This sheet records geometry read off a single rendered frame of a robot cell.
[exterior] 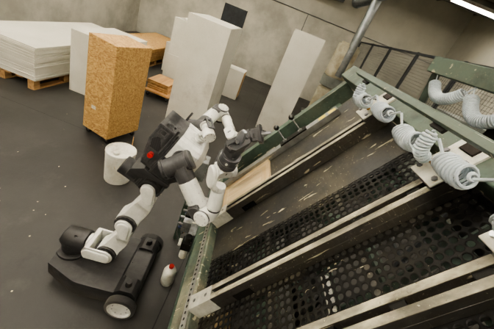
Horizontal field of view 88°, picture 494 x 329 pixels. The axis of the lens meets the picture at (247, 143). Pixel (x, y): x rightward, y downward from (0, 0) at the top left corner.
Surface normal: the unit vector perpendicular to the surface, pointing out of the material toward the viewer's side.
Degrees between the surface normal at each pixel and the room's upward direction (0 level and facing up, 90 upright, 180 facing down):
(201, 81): 90
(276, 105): 90
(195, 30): 90
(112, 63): 90
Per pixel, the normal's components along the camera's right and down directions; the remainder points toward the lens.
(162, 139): -0.05, 0.45
